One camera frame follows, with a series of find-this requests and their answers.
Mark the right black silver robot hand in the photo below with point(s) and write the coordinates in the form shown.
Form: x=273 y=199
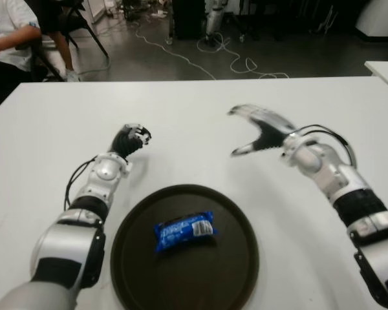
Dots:
x=271 y=135

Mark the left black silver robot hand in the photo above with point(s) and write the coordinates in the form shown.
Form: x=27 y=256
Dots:
x=126 y=142

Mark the blue Oreo cookie packet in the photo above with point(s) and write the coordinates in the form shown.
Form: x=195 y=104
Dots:
x=181 y=232

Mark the right silver black robot arm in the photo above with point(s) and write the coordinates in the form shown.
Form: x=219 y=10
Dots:
x=342 y=181

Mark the left silver black robot arm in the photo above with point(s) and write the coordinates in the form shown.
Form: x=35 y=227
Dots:
x=68 y=245

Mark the grey folded stand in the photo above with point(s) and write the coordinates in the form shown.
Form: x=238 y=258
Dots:
x=328 y=21

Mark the white side table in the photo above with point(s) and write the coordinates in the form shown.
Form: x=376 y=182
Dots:
x=386 y=72

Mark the black armchair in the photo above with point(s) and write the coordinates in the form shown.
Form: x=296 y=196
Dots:
x=81 y=19

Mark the white display cabinet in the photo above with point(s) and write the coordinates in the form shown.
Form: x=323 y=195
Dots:
x=97 y=9

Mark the black cabinet on casters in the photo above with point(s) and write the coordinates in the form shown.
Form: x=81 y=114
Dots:
x=187 y=19

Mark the round dark brown tray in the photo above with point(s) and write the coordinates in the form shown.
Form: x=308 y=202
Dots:
x=213 y=274

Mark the seated person in white shirt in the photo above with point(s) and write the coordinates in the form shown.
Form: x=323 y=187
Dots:
x=9 y=38

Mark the white curved pedestal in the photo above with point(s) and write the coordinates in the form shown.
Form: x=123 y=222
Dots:
x=381 y=16

